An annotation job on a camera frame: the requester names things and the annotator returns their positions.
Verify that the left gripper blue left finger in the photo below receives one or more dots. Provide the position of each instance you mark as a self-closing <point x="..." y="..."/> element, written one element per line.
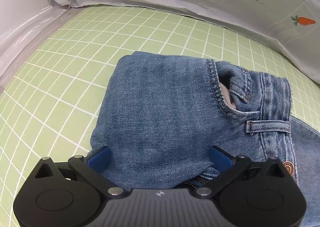
<point x="99" y="159"/>

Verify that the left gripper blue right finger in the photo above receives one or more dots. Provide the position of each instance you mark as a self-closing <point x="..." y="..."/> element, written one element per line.
<point x="222" y="160"/>

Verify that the blue denim jeans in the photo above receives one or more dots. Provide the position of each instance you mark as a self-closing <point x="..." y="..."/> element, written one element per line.
<point x="161" y="114"/>

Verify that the green grid bed sheet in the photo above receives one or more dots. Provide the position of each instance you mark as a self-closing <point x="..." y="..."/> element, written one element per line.
<point x="50" y="106"/>

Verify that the clear plastic storage bag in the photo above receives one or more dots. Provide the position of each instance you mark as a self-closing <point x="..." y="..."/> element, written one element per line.
<point x="16" y="48"/>

